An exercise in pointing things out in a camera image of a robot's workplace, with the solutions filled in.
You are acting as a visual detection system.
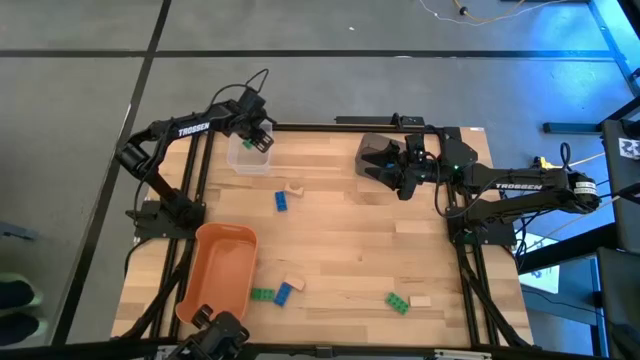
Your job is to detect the clear plastic bin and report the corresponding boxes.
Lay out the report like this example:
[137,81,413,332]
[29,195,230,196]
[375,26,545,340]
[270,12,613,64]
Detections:
[226,123,275,176]

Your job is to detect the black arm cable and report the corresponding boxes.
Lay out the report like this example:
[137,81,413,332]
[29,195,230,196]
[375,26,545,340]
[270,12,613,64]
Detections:
[208,68,271,109]
[432,124,481,219]

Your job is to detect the grey floor object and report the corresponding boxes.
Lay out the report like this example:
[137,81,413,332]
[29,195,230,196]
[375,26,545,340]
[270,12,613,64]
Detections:
[0,221,40,242]

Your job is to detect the black furniture panel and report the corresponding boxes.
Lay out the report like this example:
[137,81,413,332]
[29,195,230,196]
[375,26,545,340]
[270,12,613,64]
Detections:
[597,117,640,360]

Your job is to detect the black floor beam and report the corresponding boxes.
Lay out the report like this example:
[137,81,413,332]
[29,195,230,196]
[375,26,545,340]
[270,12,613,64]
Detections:
[516,221,618,276]

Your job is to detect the yellow cable with black plug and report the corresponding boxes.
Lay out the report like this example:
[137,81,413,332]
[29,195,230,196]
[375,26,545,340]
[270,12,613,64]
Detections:
[451,0,527,25]

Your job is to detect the orange plastic bin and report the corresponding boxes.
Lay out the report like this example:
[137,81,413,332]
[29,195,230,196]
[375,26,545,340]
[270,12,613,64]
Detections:
[175,222,260,330]

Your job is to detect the white paper sheet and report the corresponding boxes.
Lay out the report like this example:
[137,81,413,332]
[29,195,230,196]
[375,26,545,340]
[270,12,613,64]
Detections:
[519,232,562,295]

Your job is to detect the white floor cable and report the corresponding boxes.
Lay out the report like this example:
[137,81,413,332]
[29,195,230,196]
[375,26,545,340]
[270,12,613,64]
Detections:
[416,0,592,28]

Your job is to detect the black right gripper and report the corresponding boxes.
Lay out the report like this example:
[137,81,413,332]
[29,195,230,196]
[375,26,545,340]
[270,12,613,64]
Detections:
[359,132,442,190]

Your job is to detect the black floor rail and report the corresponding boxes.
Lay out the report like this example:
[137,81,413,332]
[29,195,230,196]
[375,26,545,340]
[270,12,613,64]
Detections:
[588,0,640,97]

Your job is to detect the yellow extension plug cable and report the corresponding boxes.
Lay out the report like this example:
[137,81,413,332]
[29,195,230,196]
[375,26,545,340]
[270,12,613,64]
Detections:
[532,151,607,171]

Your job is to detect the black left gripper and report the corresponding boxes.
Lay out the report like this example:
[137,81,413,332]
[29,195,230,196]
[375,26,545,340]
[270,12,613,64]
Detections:
[230,88,276,154]

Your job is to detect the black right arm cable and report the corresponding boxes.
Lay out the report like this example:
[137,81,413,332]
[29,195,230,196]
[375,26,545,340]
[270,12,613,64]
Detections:
[432,124,481,219]

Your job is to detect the silver rail bracket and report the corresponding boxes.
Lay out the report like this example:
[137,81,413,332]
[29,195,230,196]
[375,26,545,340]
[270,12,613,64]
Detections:
[433,348,494,360]

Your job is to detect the black aluminium table frame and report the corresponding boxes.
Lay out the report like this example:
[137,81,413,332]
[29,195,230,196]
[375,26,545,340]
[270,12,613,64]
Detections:
[112,119,534,351]

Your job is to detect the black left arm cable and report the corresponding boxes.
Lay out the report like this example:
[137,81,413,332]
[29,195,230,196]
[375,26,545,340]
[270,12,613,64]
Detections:
[208,68,271,109]

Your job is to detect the person's shoe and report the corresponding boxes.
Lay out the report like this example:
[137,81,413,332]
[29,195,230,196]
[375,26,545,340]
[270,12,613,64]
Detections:
[0,311,50,347]
[0,272,45,309]

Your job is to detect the black front rail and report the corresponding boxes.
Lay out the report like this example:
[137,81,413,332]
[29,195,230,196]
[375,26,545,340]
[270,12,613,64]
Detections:
[0,338,640,360]

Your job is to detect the black bar device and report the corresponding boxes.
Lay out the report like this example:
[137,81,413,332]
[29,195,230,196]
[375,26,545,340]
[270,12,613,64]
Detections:
[334,113,427,127]

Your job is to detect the grey plastic bin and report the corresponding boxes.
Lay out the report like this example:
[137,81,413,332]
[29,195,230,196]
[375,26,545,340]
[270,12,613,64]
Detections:
[354,132,419,189]

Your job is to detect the black white marker tag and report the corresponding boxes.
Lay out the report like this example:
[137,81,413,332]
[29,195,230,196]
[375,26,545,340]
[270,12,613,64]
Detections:
[617,136,640,162]

